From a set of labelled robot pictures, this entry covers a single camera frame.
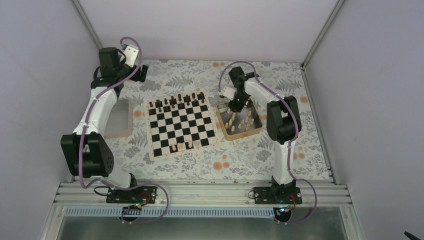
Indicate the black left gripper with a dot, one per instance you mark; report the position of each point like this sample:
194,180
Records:
136,77

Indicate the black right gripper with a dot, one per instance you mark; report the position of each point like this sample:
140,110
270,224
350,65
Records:
238,108

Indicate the light wooden chess pawn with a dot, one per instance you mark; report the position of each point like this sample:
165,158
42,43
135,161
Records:
180,146

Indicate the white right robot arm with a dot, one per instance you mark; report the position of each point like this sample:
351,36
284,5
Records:
282,125

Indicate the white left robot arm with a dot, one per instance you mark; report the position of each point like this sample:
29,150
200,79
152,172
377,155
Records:
85,150

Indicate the gold metal tin tray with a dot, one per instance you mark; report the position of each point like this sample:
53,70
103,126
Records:
237,125

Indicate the pink tin lid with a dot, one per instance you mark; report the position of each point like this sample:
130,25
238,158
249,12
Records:
120,120

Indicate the floral patterned table mat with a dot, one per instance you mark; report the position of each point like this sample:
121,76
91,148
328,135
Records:
249,158

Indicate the black white chessboard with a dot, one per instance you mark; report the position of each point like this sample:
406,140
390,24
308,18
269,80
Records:
179,119

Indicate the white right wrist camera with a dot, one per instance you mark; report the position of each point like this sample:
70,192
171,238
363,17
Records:
227,92

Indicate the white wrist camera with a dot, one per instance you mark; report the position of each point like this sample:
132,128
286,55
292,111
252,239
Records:
227,92
130,55

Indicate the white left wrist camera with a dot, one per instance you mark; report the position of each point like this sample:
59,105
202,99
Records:
130,55

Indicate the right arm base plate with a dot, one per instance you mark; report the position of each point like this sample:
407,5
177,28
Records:
284,196

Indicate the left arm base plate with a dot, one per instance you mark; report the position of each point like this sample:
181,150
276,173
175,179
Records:
140,196

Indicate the aluminium rail frame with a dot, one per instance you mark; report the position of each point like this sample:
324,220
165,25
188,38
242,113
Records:
225,193

